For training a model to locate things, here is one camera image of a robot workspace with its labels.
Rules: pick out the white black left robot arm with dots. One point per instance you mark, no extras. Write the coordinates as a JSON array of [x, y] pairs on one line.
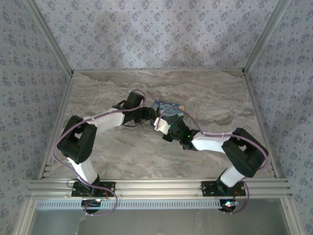
[[107, 120]]

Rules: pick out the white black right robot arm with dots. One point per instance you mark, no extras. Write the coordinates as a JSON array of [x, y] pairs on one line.
[[210, 143]]

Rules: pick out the blue starry pattern coaster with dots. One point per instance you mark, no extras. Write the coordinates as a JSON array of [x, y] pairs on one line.
[[166, 105]]

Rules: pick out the black controller board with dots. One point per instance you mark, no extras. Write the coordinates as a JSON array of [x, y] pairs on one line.
[[228, 205], [91, 204]]

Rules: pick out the grey metal shelf panel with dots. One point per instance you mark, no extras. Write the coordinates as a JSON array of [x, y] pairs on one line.
[[159, 222]]

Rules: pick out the long aluminium frame rail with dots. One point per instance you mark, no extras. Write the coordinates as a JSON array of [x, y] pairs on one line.
[[159, 188]]

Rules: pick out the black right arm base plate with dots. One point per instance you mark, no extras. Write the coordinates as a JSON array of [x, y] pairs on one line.
[[207, 189]]

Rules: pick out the aluminium side rail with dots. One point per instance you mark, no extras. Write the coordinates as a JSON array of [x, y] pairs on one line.
[[260, 122], [57, 124]]

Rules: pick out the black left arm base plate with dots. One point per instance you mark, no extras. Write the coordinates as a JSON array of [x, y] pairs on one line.
[[107, 188]]

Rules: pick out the aluminium upright post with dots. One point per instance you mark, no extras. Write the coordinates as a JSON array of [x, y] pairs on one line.
[[266, 36], [50, 36]]

